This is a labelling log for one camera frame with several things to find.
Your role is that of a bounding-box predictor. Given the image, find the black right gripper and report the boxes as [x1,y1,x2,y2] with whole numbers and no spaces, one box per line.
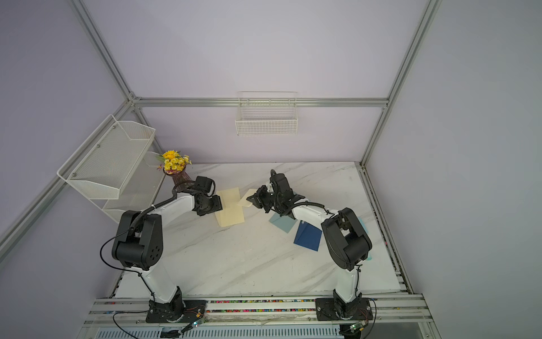
[247,185,283,213]

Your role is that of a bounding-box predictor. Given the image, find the cream lined letter paper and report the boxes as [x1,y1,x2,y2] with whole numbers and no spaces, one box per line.
[215,187,245,227]

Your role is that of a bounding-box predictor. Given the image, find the light teal envelope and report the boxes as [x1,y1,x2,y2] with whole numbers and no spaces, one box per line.
[269,213,296,233]

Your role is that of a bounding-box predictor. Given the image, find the dark blue envelope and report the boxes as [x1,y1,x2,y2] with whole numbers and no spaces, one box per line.
[294,221,323,251]

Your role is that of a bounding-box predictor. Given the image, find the pale yellow envelope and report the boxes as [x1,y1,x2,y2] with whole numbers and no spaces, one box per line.
[237,189,257,208]

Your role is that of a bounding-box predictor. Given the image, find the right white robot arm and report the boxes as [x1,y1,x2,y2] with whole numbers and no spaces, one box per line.
[246,170,375,321]

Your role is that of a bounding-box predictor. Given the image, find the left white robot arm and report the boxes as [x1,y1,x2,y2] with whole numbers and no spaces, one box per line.
[110,176,223,322]

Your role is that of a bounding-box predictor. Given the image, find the purple ribbed glass vase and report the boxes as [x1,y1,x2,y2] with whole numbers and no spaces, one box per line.
[170,170,192,193]

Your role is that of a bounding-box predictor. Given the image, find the yellow flower bouquet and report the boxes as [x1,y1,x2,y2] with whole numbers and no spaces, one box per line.
[157,151,192,175]

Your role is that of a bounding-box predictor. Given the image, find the white mesh two-tier shelf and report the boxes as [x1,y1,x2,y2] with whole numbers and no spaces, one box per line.
[57,115,165,223]

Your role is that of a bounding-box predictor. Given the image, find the small teal plastic tool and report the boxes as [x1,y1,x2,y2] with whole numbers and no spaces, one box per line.
[358,216,372,261]

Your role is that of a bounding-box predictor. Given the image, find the white wire wall basket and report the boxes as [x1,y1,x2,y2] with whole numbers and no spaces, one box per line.
[235,91,299,136]

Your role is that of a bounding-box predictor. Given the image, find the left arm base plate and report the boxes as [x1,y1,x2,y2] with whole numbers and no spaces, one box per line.
[145,299,207,323]

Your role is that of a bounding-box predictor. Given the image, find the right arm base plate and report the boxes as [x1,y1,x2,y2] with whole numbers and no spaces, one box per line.
[315,298,373,321]

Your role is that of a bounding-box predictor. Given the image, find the aluminium mounting rail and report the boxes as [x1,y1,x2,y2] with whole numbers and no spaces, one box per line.
[77,294,440,338]

